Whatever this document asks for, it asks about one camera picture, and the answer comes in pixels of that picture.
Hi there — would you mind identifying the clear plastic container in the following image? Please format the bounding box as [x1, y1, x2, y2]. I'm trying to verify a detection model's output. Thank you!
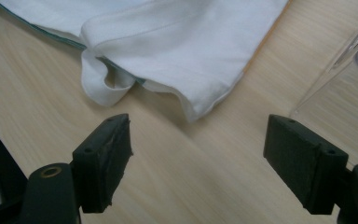
[288, 11, 358, 167]

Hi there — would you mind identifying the white tote bag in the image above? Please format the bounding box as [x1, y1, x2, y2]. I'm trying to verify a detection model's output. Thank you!
[0, 0, 290, 123]

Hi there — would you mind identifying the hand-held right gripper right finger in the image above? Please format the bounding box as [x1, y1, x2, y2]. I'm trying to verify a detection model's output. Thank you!
[263, 114, 350, 216]

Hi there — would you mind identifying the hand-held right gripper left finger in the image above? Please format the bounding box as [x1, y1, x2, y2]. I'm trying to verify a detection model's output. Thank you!
[71, 113, 134, 215]

